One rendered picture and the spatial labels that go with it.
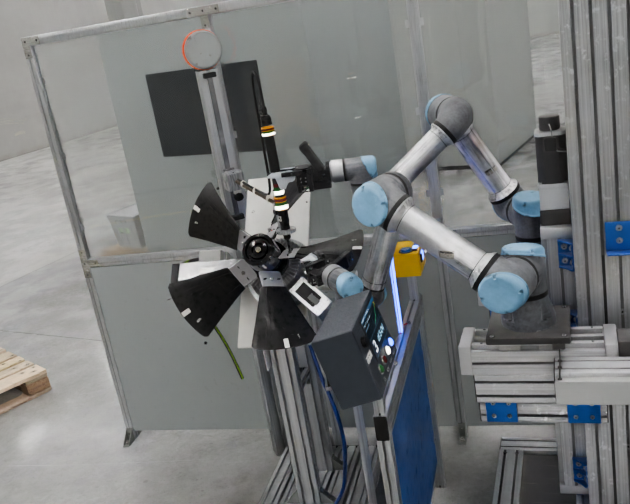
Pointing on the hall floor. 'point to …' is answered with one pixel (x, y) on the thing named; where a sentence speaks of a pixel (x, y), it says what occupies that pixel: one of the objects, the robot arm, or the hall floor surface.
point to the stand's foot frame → (355, 488)
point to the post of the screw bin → (365, 454)
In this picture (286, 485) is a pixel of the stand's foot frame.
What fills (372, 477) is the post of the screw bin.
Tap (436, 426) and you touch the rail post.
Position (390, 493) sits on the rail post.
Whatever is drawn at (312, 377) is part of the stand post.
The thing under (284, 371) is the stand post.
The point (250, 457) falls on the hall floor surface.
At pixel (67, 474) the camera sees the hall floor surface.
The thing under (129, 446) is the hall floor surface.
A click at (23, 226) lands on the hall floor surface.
